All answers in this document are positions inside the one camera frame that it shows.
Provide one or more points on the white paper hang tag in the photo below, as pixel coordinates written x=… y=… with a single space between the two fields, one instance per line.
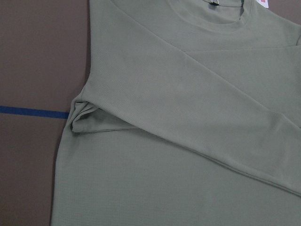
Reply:
x=261 y=4

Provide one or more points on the olive green long-sleeve shirt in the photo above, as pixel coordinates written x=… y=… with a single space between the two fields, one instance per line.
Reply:
x=191 y=116

